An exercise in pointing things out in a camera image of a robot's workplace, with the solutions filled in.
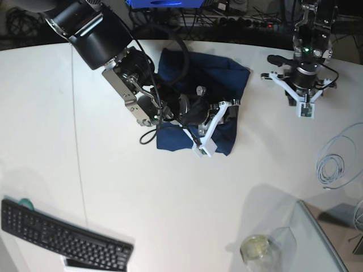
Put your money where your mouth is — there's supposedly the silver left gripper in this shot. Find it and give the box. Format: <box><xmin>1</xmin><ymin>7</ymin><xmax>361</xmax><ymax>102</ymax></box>
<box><xmin>267</xmin><ymin>1</ymin><xmax>339</xmax><ymax>107</ymax></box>

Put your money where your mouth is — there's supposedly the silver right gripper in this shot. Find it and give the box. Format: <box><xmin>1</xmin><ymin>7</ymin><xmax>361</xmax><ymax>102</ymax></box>
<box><xmin>102</xmin><ymin>47</ymin><xmax>238</xmax><ymax>127</ymax></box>

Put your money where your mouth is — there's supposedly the dark blue t-shirt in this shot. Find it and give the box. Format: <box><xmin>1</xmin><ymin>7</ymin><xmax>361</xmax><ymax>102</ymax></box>
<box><xmin>157</xmin><ymin>49</ymin><xmax>250</xmax><ymax>156</ymax></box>

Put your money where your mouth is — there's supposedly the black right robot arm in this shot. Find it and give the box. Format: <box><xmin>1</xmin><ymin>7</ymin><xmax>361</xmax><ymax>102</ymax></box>
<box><xmin>44</xmin><ymin>1</ymin><xmax>240</xmax><ymax>136</ymax></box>

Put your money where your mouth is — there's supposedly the blue box with hole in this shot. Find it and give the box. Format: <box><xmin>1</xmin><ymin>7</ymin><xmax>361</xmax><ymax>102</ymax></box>
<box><xmin>125</xmin><ymin>0</ymin><xmax>204</xmax><ymax>9</ymax></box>

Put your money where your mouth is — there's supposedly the clear glass jar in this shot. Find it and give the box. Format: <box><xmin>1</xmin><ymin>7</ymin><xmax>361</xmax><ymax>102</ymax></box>
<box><xmin>240</xmin><ymin>227</ymin><xmax>297</xmax><ymax>272</ymax></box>

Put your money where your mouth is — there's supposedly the green tape roll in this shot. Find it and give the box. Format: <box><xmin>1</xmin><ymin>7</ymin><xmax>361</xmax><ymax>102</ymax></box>
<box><xmin>18</xmin><ymin>198</ymin><xmax>34</xmax><ymax>211</ymax></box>

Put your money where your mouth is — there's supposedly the black computer keyboard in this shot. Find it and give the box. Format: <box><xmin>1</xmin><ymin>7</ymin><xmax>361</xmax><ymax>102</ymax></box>
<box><xmin>1</xmin><ymin>199</ymin><xmax>133</xmax><ymax>271</ymax></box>

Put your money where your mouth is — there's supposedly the white camera bracket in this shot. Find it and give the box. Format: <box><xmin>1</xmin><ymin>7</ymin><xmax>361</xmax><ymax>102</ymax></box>
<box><xmin>261</xmin><ymin>70</ymin><xmax>336</xmax><ymax>119</ymax></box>
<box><xmin>179</xmin><ymin>99</ymin><xmax>240</xmax><ymax>158</ymax></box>

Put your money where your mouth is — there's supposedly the coiled white cable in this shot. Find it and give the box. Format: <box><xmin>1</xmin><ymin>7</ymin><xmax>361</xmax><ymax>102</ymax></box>
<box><xmin>316</xmin><ymin>122</ymin><xmax>363</xmax><ymax>190</ymax></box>

